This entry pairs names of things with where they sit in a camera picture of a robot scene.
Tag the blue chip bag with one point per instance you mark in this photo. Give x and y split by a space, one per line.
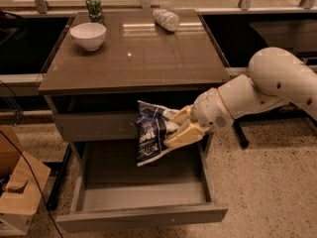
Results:
154 125

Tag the black table leg right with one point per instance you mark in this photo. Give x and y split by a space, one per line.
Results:
244 143

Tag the cardboard box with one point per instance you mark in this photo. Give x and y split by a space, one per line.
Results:
23 178

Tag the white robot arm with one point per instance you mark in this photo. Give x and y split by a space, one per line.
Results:
274 77

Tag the open grey drawer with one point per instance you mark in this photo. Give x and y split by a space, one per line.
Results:
112 192

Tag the grey drawer cabinet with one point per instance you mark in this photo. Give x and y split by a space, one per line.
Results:
139 60

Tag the clear plastic water bottle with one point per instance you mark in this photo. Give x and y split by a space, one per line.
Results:
166 19

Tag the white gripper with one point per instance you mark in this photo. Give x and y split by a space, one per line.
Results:
211 110

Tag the white bowl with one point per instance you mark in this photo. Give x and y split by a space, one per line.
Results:
89 36

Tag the black table leg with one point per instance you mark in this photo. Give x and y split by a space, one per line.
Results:
59 170
244 143

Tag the green soda can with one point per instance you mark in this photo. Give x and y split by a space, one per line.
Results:
95 11

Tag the black table leg left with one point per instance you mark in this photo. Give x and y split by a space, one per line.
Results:
59 170

